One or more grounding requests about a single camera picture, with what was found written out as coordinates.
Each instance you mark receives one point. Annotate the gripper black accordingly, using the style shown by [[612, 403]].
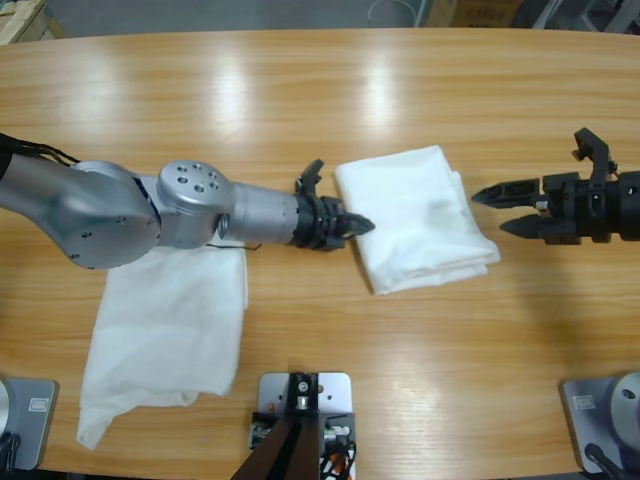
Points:
[[320, 225], [585, 210]]

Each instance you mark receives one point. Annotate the white t-shirt with small logo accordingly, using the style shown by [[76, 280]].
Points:
[[415, 225]]

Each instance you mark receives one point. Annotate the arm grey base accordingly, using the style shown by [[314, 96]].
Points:
[[30, 420], [590, 415]]

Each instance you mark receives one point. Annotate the brown cardboard box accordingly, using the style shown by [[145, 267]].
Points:
[[482, 12]]

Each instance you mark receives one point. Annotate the light wooden box stack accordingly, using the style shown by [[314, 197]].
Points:
[[25, 20]]

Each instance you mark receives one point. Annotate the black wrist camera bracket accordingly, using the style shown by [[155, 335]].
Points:
[[312, 172], [597, 150]]

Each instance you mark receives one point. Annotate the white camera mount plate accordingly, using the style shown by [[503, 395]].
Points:
[[335, 390]]

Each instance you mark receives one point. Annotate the black post clamp bracket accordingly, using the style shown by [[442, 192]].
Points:
[[345, 420]]

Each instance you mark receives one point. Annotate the grey metal frame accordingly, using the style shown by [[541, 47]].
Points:
[[615, 15]]

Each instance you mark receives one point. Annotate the dark camera post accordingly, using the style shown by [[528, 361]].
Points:
[[285, 450]]

